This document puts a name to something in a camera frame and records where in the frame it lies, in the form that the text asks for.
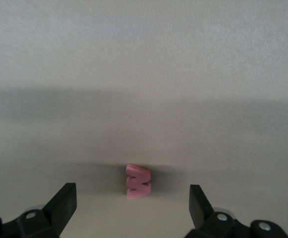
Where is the reddish pink letter w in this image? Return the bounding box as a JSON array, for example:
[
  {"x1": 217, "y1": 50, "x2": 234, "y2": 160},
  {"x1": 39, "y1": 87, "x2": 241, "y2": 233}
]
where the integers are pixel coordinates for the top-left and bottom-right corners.
[{"x1": 125, "y1": 163, "x2": 152, "y2": 200}]

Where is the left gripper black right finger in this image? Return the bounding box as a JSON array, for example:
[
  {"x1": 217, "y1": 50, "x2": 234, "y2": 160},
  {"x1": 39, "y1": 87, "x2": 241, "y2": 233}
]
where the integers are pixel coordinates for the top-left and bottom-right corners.
[{"x1": 186, "y1": 184, "x2": 288, "y2": 238}]

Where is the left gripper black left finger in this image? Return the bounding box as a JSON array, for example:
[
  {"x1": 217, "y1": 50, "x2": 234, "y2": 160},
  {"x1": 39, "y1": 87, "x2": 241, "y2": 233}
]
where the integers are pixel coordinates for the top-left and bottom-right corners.
[{"x1": 0, "y1": 182, "x2": 77, "y2": 238}]

